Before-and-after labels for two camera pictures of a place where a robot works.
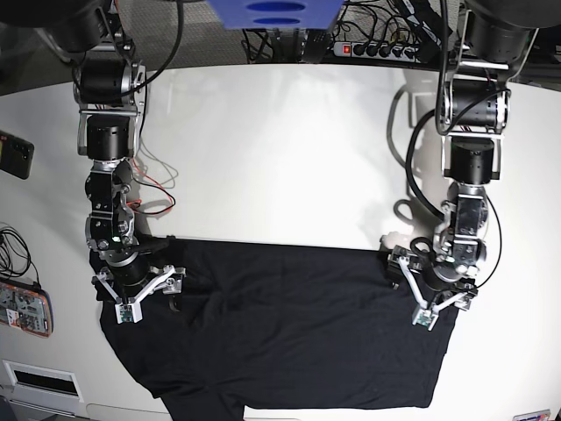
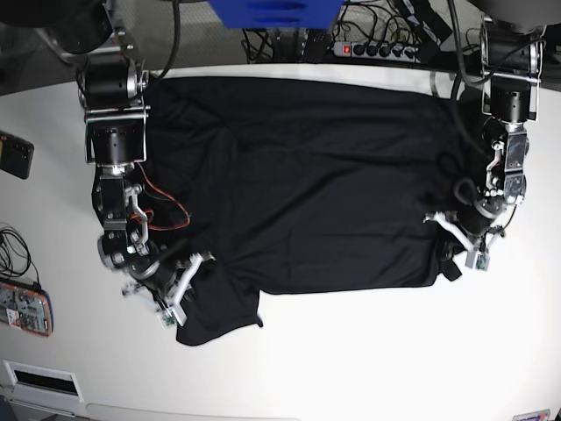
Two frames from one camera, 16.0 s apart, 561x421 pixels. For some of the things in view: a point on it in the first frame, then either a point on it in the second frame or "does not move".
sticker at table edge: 541,415 does not move
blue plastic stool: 277,14 does not move
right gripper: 447,277 -> 476,217
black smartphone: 16,155 does not move
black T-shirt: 263,324 -> 295,185
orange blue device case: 27,308 does not move
